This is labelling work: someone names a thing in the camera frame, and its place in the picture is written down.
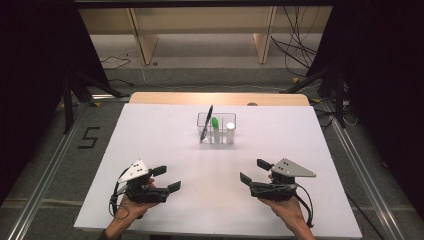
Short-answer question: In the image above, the right hand-held gripper cable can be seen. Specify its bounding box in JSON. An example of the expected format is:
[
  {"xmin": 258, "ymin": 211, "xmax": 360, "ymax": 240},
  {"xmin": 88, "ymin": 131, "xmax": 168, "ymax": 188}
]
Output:
[{"xmin": 293, "ymin": 183, "xmax": 315, "ymax": 230}]

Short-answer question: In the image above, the left hand-held gripper cable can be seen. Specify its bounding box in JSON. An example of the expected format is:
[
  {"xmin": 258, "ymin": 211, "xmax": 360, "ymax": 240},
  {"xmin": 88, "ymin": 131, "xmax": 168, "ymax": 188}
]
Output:
[{"xmin": 108, "ymin": 168, "xmax": 133, "ymax": 221}]

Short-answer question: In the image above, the person's right hand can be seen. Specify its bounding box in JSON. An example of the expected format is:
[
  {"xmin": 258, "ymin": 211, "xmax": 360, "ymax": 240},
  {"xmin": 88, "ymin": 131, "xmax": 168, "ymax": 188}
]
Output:
[{"xmin": 258, "ymin": 196, "xmax": 306, "ymax": 229}]

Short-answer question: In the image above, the person's left hand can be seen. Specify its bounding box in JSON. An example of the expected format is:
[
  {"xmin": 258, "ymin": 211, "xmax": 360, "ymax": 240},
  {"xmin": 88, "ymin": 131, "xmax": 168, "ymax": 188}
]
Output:
[{"xmin": 113, "ymin": 178, "xmax": 158, "ymax": 232}]

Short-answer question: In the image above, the white board sheet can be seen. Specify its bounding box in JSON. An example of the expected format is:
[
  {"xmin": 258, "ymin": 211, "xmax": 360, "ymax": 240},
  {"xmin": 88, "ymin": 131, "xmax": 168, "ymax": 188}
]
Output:
[{"xmin": 73, "ymin": 102, "xmax": 364, "ymax": 239}]

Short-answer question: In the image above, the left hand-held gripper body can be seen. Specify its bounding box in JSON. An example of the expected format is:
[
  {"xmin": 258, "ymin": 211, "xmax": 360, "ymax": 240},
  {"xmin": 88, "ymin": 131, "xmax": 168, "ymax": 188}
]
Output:
[{"xmin": 118, "ymin": 159, "xmax": 171, "ymax": 205}]

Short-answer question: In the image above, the black metal stand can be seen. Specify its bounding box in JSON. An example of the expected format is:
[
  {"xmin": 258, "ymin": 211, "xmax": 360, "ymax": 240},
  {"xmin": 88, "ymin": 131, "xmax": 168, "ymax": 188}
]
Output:
[
  {"xmin": 60, "ymin": 71, "xmax": 126, "ymax": 135},
  {"xmin": 279, "ymin": 66, "xmax": 348, "ymax": 130}
]

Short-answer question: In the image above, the clear plastic organizer box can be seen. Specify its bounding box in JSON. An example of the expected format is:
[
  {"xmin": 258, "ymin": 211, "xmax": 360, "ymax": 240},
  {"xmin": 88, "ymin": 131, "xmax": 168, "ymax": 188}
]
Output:
[{"xmin": 196, "ymin": 112, "xmax": 237, "ymax": 146}]

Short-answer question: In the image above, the black cable bundle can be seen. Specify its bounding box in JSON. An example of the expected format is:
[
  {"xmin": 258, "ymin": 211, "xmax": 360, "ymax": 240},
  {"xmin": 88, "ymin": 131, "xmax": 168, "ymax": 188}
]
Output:
[{"xmin": 270, "ymin": 6, "xmax": 322, "ymax": 78}]

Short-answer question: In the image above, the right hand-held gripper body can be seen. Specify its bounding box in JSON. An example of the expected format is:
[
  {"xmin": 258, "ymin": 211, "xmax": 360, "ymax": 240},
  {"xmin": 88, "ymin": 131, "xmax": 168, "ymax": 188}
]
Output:
[{"xmin": 249, "ymin": 158, "xmax": 317, "ymax": 203}]

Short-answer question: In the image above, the black pen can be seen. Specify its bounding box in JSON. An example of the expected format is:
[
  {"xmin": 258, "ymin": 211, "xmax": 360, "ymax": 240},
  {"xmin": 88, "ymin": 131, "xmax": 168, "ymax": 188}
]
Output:
[{"xmin": 199, "ymin": 104, "xmax": 214, "ymax": 144}]

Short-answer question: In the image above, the black curtain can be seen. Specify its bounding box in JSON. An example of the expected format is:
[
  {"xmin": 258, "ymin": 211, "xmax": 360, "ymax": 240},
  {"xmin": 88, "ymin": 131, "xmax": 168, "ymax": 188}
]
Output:
[
  {"xmin": 305, "ymin": 0, "xmax": 424, "ymax": 223},
  {"xmin": 0, "ymin": 0, "xmax": 112, "ymax": 205}
]

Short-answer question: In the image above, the white cylindrical stick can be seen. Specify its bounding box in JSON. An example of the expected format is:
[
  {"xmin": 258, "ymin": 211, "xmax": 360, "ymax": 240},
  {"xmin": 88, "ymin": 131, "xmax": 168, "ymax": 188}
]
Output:
[{"xmin": 225, "ymin": 122, "xmax": 236, "ymax": 145}]

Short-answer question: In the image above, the green glue stick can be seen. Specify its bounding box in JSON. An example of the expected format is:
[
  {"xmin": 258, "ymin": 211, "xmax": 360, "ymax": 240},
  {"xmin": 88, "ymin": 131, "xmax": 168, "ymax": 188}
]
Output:
[{"xmin": 211, "ymin": 116, "xmax": 222, "ymax": 144}]

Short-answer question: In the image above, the thin black floor cable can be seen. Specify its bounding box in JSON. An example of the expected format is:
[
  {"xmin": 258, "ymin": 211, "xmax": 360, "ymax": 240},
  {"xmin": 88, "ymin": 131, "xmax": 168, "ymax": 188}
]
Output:
[{"xmin": 101, "ymin": 55, "xmax": 132, "ymax": 71}]

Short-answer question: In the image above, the aluminium floor rail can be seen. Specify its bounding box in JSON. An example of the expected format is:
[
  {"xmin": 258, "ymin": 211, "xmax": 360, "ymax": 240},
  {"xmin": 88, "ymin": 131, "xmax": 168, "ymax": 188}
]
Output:
[
  {"xmin": 6, "ymin": 99, "xmax": 92, "ymax": 240},
  {"xmin": 320, "ymin": 99, "xmax": 406, "ymax": 240}
]

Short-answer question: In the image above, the hand-held gripper cable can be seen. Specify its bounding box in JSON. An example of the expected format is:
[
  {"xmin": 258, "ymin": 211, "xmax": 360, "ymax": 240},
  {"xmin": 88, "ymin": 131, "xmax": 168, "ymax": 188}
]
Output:
[
  {"xmin": 108, "ymin": 168, "xmax": 133, "ymax": 221},
  {"xmin": 293, "ymin": 183, "xmax": 315, "ymax": 230}
]

